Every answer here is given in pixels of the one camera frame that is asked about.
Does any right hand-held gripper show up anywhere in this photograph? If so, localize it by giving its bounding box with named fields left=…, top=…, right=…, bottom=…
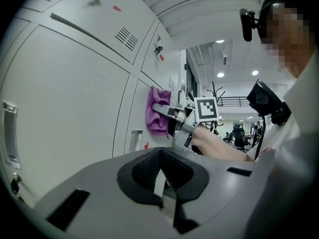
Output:
left=152, top=96, right=220, bottom=149

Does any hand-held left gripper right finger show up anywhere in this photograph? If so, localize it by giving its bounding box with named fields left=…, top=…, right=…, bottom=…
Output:
left=159, top=147, right=274, bottom=239

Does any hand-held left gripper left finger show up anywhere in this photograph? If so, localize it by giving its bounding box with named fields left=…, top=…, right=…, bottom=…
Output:
left=32, top=147, right=190, bottom=239

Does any purple cloth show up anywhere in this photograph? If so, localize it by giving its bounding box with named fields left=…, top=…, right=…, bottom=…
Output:
left=145, top=85, right=173, bottom=139

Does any grey metal locker door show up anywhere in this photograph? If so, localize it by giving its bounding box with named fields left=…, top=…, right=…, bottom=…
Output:
left=141, top=21, right=180, bottom=92
left=0, top=25, right=131, bottom=210
left=112, top=79, right=180, bottom=157
left=21, top=0, right=160, bottom=65

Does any person's right forearm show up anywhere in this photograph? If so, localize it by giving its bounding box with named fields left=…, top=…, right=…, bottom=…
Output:
left=191, top=126, right=253, bottom=163

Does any black coat rack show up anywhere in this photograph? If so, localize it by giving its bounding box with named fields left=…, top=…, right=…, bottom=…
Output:
left=206, top=81, right=226, bottom=107

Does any black office chair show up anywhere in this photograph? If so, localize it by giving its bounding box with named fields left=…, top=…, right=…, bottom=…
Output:
left=233, top=124, right=250, bottom=152

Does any black metal railing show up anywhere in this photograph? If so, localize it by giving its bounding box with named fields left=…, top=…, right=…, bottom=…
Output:
left=216, top=96, right=251, bottom=108

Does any person's white shirt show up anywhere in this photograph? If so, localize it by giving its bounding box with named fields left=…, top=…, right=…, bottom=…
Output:
left=245, top=49, right=319, bottom=239

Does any black chest-mounted device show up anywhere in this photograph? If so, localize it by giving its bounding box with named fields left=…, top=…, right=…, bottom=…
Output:
left=246, top=79, right=292, bottom=127

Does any person's head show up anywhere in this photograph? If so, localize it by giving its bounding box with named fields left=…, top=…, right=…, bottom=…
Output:
left=259, top=0, right=318, bottom=80

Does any metal locker door handle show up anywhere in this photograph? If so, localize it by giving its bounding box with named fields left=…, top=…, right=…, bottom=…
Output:
left=1, top=101, right=22, bottom=170
left=129, top=129, right=144, bottom=153

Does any black cable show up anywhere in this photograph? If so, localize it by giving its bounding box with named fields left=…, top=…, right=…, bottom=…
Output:
left=253, top=113, right=268, bottom=159

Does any black head-mounted camera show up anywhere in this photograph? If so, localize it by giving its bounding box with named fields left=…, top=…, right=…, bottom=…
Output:
left=239, top=7, right=263, bottom=42

